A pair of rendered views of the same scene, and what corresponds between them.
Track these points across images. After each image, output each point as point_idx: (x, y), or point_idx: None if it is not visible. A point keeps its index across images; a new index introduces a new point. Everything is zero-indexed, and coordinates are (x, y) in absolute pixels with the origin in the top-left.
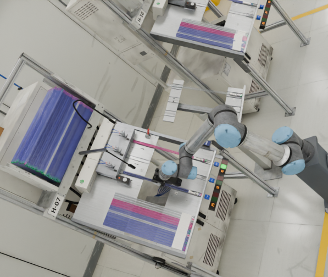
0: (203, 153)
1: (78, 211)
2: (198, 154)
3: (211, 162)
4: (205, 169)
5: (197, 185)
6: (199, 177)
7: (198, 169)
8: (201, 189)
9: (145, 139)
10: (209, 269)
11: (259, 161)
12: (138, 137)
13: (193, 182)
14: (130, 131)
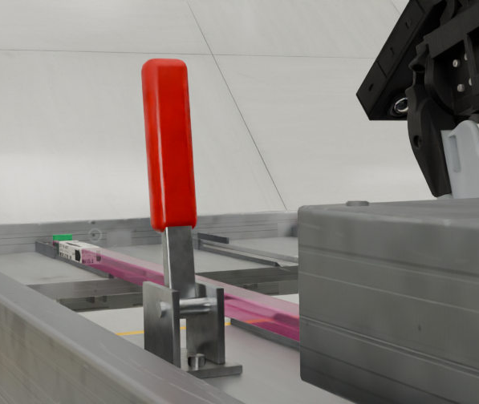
0: (3, 263)
1: None
2: (41, 264)
3: (57, 221)
4: (127, 248)
5: (269, 242)
6: (213, 246)
7: (161, 252)
8: (269, 238)
9: (253, 363)
10: None
11: None
12: (318, 394)
13: (269, 246)
14: (415, 204)
